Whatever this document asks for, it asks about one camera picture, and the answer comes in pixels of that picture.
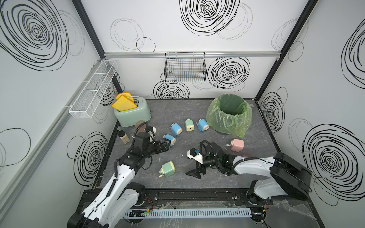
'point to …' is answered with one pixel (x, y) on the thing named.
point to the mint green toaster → (129, 118)
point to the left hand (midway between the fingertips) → (164, 143)
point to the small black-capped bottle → (123, 137)
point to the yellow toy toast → (124, 101)
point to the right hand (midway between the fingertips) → (188, 165)
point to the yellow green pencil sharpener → (189, 125)
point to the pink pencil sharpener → (237, 145)
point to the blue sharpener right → (202, 125)
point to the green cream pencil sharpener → (167, 169)
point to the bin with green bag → (230, 114)
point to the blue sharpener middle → (176, 129)
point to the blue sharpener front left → (170, 137)
